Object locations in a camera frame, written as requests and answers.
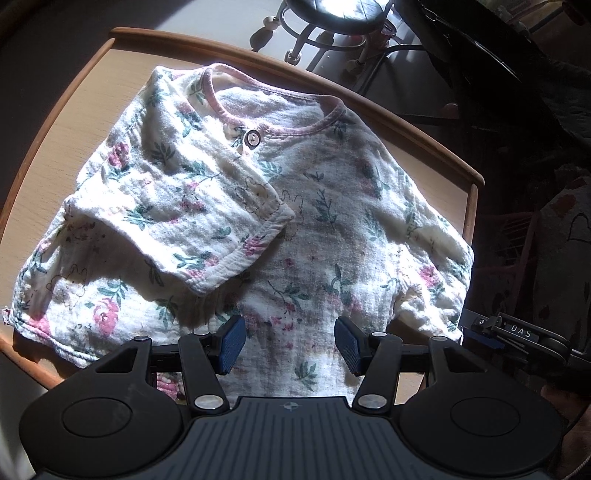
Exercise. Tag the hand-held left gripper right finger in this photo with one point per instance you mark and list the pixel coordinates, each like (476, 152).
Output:
(348, 344)

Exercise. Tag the wooden rimmed table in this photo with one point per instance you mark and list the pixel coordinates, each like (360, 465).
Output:
(69, 115)

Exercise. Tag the white floral shirt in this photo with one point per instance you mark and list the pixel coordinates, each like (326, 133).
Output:
(323, 207)

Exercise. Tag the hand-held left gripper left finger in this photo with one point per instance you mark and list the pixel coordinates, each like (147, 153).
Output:
(232, 344)

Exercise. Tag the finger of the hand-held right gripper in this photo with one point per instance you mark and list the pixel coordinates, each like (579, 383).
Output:
(521, 333)

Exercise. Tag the black round wheeled stool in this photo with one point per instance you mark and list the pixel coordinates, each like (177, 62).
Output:
(341, 11)

